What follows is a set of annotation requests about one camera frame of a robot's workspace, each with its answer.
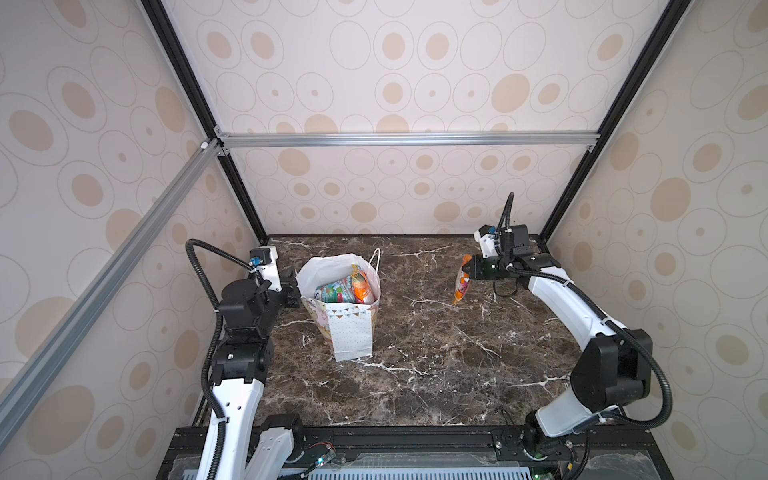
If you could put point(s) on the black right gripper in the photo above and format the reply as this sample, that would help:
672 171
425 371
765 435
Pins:
477 271

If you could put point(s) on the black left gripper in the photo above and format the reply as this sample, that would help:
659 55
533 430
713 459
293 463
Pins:
289 287

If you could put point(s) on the Fox's fruits candy bag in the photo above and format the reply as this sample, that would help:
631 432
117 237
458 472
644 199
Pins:
462 282

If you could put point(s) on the Fox's mint blossom candy bag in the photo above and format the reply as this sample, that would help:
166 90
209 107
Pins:
340 291

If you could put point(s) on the white paper bag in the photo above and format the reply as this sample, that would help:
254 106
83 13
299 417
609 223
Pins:
347 328

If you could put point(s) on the orange Fox's candy bag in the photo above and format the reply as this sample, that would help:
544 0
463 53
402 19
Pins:
360 286

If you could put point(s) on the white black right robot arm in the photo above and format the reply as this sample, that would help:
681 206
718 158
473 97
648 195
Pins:
613 369

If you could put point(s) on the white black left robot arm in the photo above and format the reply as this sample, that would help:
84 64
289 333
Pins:
233 381

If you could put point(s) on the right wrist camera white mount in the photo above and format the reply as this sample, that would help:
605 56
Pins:
487 238

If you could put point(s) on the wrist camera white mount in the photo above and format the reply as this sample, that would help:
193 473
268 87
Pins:
264 268
487 238

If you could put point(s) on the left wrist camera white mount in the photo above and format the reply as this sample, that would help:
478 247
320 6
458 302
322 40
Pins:
264 268

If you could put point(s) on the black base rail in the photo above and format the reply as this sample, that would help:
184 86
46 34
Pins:
471 452

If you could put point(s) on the silver aluminium back rail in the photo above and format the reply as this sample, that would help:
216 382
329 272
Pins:
423 139

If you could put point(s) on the silver aluminium rail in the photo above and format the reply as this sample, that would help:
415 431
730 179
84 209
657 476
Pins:
36 376
423 139

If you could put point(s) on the silver aluminium left rail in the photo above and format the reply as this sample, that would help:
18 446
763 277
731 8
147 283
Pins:
36 376

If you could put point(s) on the black corner frame post left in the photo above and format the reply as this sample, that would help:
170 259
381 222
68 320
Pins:
161 24

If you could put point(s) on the black corner frame post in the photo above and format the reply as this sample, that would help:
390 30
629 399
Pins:
161 24
671 17

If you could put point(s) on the black corner frame post right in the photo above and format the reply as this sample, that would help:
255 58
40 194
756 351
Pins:
671 17

